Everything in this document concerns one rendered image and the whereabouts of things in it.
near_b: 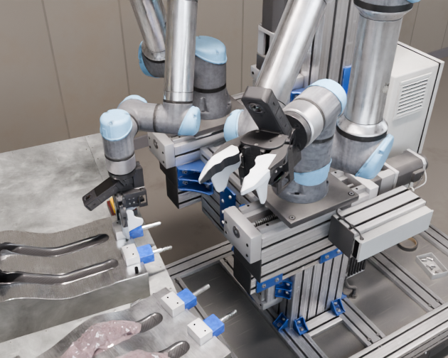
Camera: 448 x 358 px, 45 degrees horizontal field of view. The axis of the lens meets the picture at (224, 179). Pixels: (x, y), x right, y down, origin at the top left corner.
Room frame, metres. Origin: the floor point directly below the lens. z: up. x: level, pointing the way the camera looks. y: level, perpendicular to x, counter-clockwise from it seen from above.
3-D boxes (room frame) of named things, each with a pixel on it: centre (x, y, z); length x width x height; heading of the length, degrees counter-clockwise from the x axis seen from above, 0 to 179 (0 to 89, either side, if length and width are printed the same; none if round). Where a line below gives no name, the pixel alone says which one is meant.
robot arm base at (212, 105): (1.58, 0.05, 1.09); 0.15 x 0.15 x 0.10
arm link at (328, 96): (0.87, -0.17, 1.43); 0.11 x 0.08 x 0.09; 146
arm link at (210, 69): (1.59, 0.06, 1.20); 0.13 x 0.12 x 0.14; 80
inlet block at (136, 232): (1.15, 0.24, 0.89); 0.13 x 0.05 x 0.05; 113
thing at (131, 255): (1.06, 0.20, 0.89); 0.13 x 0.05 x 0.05; 113
